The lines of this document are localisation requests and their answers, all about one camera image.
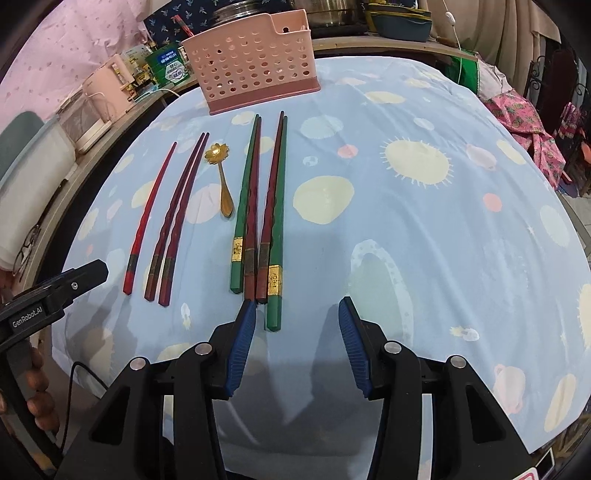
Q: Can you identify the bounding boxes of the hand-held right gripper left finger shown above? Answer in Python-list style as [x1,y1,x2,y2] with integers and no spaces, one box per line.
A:
[54,300,257,480]

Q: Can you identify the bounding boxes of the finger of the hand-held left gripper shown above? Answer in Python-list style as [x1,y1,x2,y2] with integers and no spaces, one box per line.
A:
[44,259,110,312]

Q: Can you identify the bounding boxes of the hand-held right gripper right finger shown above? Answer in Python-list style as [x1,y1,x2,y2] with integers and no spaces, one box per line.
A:
[338,296,539,480]

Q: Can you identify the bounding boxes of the green chopstick gold band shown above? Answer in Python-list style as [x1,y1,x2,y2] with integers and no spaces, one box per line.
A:
[264,115,289,333]
[229,114,259,294]

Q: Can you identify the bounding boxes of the dark red chopstick pair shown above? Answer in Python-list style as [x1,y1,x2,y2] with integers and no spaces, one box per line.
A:
[144,132,206,303]

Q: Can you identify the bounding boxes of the bright red chopstick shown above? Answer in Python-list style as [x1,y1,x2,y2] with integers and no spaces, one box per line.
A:
[122,141,178,296]

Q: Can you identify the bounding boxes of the gold flower spoon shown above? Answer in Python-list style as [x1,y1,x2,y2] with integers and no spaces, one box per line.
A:
[204,143,235,219]

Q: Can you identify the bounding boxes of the pink perforated utensil basket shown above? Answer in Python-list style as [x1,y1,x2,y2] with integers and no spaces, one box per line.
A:
[181,10,320,116]

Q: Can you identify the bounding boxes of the person's left hand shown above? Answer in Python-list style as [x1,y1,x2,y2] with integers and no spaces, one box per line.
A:
[18,344,62,435]

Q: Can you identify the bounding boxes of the blue printed tablecloth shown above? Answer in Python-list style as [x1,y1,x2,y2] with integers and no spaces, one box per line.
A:
[51,56,591,462]

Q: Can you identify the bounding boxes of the green printed box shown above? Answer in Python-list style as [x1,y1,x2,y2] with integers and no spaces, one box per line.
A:
[145,44,192,88]

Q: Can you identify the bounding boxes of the pink dotted curtain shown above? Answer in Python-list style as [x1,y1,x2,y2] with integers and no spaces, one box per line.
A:
[0,0,160,125]

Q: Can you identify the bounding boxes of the dark blue printed cloth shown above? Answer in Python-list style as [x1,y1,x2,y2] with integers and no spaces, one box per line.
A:
[143,4,222,47]

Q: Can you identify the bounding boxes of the pink patterned cloth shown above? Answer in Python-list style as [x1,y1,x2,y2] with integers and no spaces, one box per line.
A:
[480,90,566,185]

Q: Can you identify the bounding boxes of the green cloth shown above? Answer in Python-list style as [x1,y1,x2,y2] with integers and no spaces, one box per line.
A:
[455,48,482,99]

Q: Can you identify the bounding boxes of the steel pot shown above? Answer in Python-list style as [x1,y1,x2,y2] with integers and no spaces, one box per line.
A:
[305,0,365,28]
[212,0,305,24]

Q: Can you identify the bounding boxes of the blue food container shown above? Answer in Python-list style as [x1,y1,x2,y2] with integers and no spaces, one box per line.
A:
[365,2,435,40]

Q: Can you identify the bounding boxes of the beige curtain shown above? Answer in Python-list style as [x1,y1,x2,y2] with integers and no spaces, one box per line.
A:
[462,0,555,93]

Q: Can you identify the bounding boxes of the black cable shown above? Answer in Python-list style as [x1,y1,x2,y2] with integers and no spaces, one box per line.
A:
[58,361,122,462]

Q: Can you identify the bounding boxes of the white power cable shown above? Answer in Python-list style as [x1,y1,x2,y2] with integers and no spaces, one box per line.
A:
[134,87,182,101]

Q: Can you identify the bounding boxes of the white cable with switch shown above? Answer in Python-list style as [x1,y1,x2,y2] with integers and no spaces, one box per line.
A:
[441,0,465,86]

